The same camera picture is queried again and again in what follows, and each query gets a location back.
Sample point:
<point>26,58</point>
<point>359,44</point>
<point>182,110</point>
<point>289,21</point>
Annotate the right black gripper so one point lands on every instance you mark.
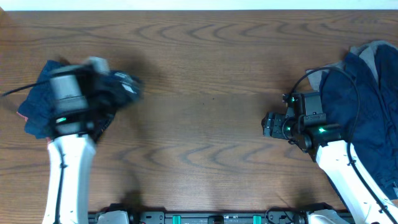
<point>273,126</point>

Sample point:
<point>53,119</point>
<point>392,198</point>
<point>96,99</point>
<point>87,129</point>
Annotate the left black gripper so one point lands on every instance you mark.
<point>119,101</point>

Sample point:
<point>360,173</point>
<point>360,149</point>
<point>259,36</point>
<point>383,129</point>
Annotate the dark blue denim shorts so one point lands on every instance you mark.
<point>44,121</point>

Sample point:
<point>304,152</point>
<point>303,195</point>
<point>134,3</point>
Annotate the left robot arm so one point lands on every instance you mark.
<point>71,157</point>

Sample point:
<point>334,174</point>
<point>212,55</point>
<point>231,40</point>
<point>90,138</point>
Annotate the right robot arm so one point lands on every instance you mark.
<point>363,198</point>

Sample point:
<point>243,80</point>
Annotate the red folded garment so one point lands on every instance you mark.
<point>26,119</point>

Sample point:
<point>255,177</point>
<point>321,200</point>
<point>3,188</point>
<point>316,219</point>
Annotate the dark blue garment pile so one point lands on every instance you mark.
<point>370,109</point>

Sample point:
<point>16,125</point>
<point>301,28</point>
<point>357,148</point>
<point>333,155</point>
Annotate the grey garment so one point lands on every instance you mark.
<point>367,52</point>

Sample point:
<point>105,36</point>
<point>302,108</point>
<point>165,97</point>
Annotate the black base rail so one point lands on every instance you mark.
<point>269,217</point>

